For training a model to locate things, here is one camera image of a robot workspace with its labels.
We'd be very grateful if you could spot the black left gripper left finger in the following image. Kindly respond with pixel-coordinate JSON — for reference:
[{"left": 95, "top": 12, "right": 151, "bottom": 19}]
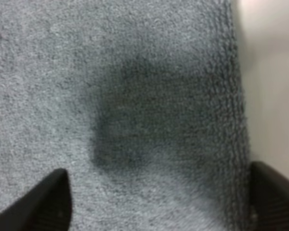
[{"left": 0, "top": 168, "right": 72, "bottom": 231}]

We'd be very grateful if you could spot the grey towel with orange pattern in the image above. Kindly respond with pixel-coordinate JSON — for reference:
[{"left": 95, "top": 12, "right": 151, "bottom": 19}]
[{"left": 0, "top": 0, "right": 249, "bottom": 231}]

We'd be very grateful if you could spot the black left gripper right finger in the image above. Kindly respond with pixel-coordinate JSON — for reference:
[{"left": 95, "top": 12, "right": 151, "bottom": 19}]
[{"left": 250, "top": 161, "right": 289, "bottom": 231}]

